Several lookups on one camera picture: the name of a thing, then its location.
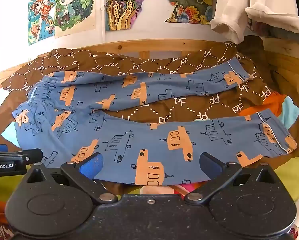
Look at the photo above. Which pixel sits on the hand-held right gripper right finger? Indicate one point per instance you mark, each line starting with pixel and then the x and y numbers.
pixel 209 165

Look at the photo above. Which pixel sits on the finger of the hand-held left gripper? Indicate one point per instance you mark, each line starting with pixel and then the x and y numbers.
pixel 32 154

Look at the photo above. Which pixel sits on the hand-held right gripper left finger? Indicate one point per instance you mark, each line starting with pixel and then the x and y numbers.
pixel 92 166

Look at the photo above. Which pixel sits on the blue pants with orange print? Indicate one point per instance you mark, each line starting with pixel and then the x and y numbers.
pixel 144 135

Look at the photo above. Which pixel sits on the floral patterned cloth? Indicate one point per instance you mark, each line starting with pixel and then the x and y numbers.
pixel 0 230

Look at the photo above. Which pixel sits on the brown printed blanket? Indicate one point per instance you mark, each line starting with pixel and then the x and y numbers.
pixel 179 105

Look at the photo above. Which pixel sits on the white hanging garment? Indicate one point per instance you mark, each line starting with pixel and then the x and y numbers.
pixel 239 7

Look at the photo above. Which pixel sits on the wall poster with orange-haired figure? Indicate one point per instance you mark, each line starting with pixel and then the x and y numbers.
pixel 40 17

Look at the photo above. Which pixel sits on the white wall pipe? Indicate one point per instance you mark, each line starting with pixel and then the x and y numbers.
pixel 103 25

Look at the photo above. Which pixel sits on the wall poster with blond figure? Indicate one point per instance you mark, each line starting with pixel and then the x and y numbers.
pixel 73 7

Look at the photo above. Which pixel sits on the torn green colourful wall poster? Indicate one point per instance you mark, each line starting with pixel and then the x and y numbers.
pixel 189 2

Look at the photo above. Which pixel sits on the colourful swirl wall poster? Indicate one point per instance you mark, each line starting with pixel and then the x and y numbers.
pixel 127 5

